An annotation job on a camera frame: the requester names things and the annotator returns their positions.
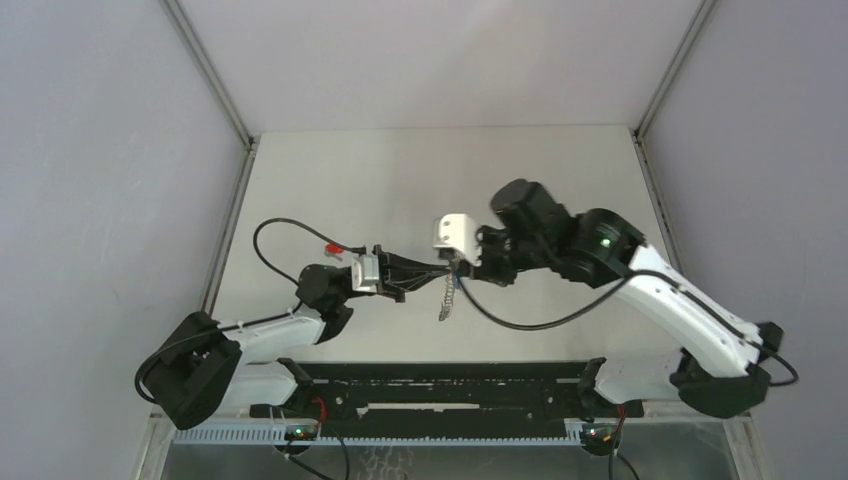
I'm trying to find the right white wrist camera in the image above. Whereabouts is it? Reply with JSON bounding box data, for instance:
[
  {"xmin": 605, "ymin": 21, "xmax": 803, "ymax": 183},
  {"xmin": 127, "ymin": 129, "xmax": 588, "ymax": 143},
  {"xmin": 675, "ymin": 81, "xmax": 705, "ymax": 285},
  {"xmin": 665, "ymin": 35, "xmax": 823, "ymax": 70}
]
[{"xmin": 433, "ymin": 213, "xmax": 482, "ymax": 267}]

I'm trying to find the white slotted cable duct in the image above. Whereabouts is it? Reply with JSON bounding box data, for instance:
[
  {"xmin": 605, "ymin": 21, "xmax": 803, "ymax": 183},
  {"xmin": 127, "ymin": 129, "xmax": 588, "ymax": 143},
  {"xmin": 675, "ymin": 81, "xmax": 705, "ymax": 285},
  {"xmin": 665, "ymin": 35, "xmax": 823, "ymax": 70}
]
[{"xmin": 170, "ymin": 423, "xmax": 586, "ymax": 448}]

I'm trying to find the right aluminium frame post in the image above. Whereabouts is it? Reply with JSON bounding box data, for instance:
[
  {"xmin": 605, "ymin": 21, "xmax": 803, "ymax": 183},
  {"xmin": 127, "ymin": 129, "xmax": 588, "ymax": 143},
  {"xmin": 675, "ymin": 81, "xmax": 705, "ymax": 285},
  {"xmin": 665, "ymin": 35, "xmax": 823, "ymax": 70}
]
[{"xmin": 630, "ymin": 1, "xmax": 721, "ymax": 273}]

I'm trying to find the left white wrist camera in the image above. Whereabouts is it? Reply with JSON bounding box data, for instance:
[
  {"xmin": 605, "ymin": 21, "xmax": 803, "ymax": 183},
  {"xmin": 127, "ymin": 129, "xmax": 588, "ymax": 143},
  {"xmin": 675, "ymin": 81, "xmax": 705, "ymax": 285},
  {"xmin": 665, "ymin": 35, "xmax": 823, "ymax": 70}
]
[{"xmin": 351, "ymin": 254, "xmax": 381, "ymax": 294}]

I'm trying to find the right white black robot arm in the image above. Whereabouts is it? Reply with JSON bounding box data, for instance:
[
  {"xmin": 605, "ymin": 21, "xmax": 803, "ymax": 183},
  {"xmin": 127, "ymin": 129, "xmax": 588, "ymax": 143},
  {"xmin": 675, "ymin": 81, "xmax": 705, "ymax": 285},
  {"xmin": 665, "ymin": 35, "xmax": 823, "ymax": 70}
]
[{"xmin": 469, "ymin": 179, "xmax": 783, "ymax": 419}]

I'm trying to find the red capped key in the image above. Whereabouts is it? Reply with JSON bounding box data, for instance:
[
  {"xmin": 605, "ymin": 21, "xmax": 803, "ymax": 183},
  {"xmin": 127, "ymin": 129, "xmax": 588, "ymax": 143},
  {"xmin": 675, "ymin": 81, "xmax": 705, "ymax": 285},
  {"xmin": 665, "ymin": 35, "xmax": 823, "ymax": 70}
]
[{"xmin": 324, "ymin": 243, "xmax": 346, "ymax": 261}]

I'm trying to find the left aluminium frame post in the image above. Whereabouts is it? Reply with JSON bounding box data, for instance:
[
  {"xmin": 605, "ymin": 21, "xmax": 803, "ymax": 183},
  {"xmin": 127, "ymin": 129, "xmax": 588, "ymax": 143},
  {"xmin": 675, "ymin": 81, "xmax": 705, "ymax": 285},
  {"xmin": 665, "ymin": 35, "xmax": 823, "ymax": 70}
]
[{"xmin": 158, "ymin": 0, "xmax": 255, "ymax": 313}]

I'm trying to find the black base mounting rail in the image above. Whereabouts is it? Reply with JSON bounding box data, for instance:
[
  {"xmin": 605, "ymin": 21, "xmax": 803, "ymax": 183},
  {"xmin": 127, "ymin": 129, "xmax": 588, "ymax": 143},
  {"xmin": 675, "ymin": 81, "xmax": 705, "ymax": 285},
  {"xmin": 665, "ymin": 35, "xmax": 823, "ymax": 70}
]
[{"xmin": 249, "ymin": 361, "xmax": 620, "ymax": 440}]

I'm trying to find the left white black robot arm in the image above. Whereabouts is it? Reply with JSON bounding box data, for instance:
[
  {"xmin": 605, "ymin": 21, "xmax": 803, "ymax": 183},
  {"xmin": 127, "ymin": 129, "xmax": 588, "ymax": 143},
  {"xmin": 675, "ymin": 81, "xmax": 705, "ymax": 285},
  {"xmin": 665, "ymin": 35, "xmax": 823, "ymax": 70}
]
[{"xmin": 134, "ymin": 247, "xmax": 450, "ymax": 430}]

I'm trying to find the aluminium frame post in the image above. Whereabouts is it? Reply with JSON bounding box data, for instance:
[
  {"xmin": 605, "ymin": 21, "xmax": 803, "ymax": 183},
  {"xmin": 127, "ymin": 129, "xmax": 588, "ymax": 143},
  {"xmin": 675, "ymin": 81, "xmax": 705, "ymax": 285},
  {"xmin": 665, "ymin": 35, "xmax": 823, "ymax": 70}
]
[
  {"xmin": 630, "ymin": 1, "xmax": 721, "ymax": 273},
  {"xmin": 158, "ymin": 0, "xmax": 255, "ymax": 313}
]

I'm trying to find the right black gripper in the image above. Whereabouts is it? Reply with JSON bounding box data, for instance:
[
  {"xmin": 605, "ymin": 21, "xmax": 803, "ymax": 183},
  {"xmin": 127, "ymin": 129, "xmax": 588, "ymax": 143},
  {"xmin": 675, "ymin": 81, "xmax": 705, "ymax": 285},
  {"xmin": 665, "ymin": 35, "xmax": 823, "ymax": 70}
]
[{"xmin": 458, "ymin": 222, "xmax": 551, "ymax": 285}]

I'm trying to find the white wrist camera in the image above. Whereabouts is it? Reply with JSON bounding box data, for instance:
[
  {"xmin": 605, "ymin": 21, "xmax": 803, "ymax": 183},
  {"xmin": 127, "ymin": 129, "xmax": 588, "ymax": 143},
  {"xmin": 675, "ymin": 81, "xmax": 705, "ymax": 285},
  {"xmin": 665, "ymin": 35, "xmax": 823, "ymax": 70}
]
[
  {"xmin": 433, "ymin": 213, "xmax": 482, "ymax": 267},
  {"xmin": 351, "ymin": 254, "xmax": 381, "ymax": 294}
]

